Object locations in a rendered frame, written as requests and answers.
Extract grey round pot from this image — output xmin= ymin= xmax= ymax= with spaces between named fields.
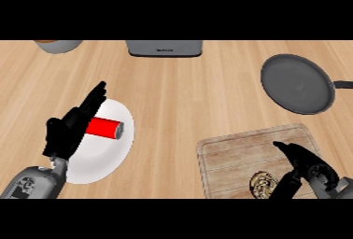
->
xmin=33 ymin=40 xmax=84 ymax=55

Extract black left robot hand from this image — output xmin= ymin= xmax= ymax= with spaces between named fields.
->
xmin=41 ymin=80 xmax=109 ymax=162

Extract red can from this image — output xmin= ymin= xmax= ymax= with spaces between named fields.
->
xmin=84 ymin=117 xmax=126 ymax=140

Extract white round plate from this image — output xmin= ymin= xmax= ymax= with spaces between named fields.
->
xmin=65 ymin=98 xmax=136 ymax=185

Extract wooden cutting board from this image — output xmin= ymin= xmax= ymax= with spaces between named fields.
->
xmin=196 ymin=122 xmax=322 ymax=200

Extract dark grey frying pan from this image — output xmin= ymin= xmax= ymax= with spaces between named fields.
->
xmin=260 ymin=53 xmax=353 ymax=116

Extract grey appliance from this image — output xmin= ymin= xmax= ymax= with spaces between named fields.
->
xmin=124 ymin=40 xmax=204 ymax=59

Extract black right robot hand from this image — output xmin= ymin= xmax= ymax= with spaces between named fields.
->
xmin=267 ymin=140 xmax=343 ymax=200

